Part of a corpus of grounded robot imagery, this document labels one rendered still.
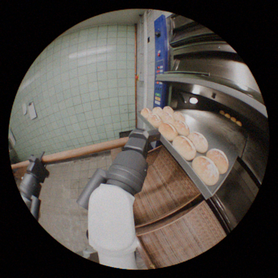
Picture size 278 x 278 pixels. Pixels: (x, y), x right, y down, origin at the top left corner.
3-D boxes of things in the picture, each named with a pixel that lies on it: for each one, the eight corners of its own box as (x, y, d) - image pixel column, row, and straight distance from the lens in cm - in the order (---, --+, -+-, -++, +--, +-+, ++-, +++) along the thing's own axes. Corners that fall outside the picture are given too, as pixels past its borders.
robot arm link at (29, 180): (27, 154, 48) (15, 177, 45) (36, 153, 39) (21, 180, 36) (43, 173, 52) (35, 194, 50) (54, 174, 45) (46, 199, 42)
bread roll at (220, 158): (226, 170, 37) (235, 160, 34) (218, 179, 32) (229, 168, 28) (210, 152, 38) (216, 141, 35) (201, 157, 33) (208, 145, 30)
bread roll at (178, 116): (187, 124, 52) (189, 115, 50) (178, 125, 48) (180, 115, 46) (177, 117, 59) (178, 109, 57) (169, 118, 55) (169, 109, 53)
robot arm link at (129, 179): (150, 173, 17) (131, 232, 15) (138, 189, 27) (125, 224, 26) (98, 152, 19) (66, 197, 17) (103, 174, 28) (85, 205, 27)
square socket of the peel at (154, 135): (137, 145, 30) (137, 138, 28) (134, 140, 33) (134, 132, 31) (160, 140, 34) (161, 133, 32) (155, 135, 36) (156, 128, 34)
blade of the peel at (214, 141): (206, 200, 26) (212, 196, 24) (136, 114, 57) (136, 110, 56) (238, 154, 56) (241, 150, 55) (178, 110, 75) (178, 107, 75)
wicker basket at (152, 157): (158, 161, 104) (162, 143, 85) (186, 203, 91) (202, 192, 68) (117, 173, 95) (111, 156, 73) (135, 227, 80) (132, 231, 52)
